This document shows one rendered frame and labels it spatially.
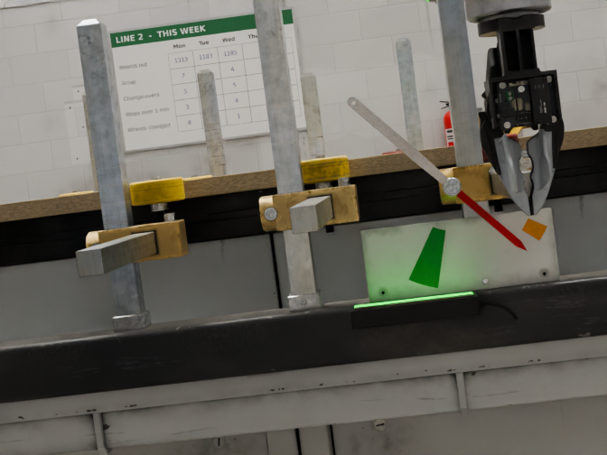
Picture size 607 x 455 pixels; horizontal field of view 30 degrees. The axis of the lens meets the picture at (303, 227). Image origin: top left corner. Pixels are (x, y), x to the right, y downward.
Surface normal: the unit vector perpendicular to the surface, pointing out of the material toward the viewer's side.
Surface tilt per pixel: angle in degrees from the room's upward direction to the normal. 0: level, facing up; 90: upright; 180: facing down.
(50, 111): 90
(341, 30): 90
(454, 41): 90
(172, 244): 90
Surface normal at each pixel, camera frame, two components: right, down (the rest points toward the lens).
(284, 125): -0.08, 0.07
